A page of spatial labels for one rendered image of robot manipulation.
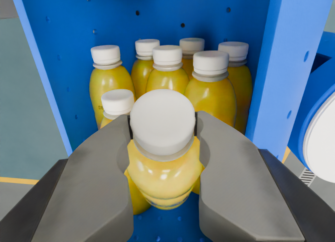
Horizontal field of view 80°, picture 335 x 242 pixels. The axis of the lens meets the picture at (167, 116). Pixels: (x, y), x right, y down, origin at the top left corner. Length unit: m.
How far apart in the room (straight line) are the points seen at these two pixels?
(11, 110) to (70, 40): 1.55
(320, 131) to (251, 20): 0.24
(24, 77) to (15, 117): 0.35
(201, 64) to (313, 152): 0.33
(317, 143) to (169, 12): 0.36
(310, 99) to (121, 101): 0.34
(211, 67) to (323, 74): 0.29
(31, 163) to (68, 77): 1.81
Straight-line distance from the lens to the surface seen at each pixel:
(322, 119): 0.44
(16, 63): 1.66
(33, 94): 1.70
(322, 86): 0.45
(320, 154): 0.50
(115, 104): 0.24
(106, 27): 0.35
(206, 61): 0.22
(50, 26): 0.29
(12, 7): 0.57
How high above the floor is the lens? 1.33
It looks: 61 degrees down
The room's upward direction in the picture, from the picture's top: 176 degrees clockwise
